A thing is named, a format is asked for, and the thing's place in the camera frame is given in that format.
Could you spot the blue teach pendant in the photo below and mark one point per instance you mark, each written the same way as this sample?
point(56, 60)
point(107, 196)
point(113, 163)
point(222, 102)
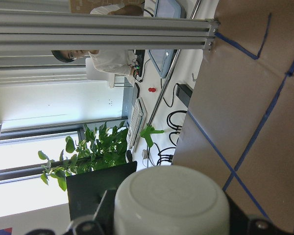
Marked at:
point(162, 58)

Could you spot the black power adapter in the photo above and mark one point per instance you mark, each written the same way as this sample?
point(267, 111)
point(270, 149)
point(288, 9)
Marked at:
point(184, 93)

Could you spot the green potted plant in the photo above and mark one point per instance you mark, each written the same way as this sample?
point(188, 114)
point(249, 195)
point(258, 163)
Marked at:
point(102, 147)

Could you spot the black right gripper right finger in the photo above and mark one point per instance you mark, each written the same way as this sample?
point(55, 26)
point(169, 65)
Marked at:
point(238, 220)

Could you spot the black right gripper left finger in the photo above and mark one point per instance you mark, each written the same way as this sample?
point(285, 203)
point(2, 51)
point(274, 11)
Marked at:
point(104, 214)

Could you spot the pale green ikea cup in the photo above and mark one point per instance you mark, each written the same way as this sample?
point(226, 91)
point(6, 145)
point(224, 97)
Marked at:
point(170, 200)

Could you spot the white keyboard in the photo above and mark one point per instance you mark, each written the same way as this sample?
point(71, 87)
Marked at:
point(137, 121)

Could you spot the aluminium frame post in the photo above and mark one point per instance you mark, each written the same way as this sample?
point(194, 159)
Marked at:
point(28, 31)

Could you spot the black computer monitor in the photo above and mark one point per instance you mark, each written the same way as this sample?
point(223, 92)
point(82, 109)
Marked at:
point(86, 190)

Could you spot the person in white shirt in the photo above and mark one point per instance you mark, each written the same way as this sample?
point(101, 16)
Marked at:
point(114, 61)

